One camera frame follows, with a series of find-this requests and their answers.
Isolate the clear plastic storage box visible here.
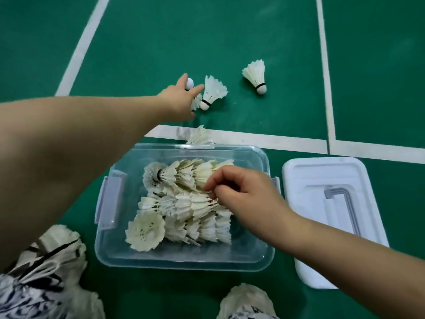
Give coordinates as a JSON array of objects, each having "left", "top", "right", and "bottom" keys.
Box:
[{"left": 94, "top": 144, "right": 281, "bottom": 273}]

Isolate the person's left forearm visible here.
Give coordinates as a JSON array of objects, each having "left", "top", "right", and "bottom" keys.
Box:
[{"left": 0, "top": 94, "right": 166, "bottom": 273}]

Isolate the person's right forearm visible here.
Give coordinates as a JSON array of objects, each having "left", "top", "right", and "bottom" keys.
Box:
[{"left": 276, "top": 211, "right": 425, "bottom": 319}]

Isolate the pile of shuttlecocks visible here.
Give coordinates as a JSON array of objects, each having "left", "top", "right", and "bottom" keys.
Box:
[{"left": 124, "top": 159, "right": 235, "bottom": 253}]

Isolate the white plastic box lid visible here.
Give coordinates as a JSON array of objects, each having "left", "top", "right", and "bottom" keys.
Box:
[{"left": 282, "top": 157, "right": 390, "bottom": 290}]

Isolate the person's right hand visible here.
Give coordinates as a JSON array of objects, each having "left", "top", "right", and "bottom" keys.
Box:
[{"left": 203, "top": 165, "right": 296, "bottom": 246}]

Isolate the white feather shuttlecock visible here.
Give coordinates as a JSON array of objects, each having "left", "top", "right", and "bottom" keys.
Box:
[
  {"left": 190, "top": 192, "right": 220, "bottom": 219},
  {"left": 185, "top": 125, "right": 215, "bottom": 146},
  {"left": 242, "top": 59, "right": 267, "bottom": 95},
  {"left": 185, "top": 78, "right": 204, "bottom": 112},
  {"left": 199, "top": 75, "right": 229, "bottom": 111}
]

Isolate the person's left hand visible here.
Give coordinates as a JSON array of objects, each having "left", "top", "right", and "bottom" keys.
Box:
[{"left": 156, "top": 73, "right": 205, "bottom": 123}]

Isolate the black white patterned garment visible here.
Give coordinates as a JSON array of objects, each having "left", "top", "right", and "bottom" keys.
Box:
[{"left": 0, "top": 225, "right": 280, "bottom": 319}]

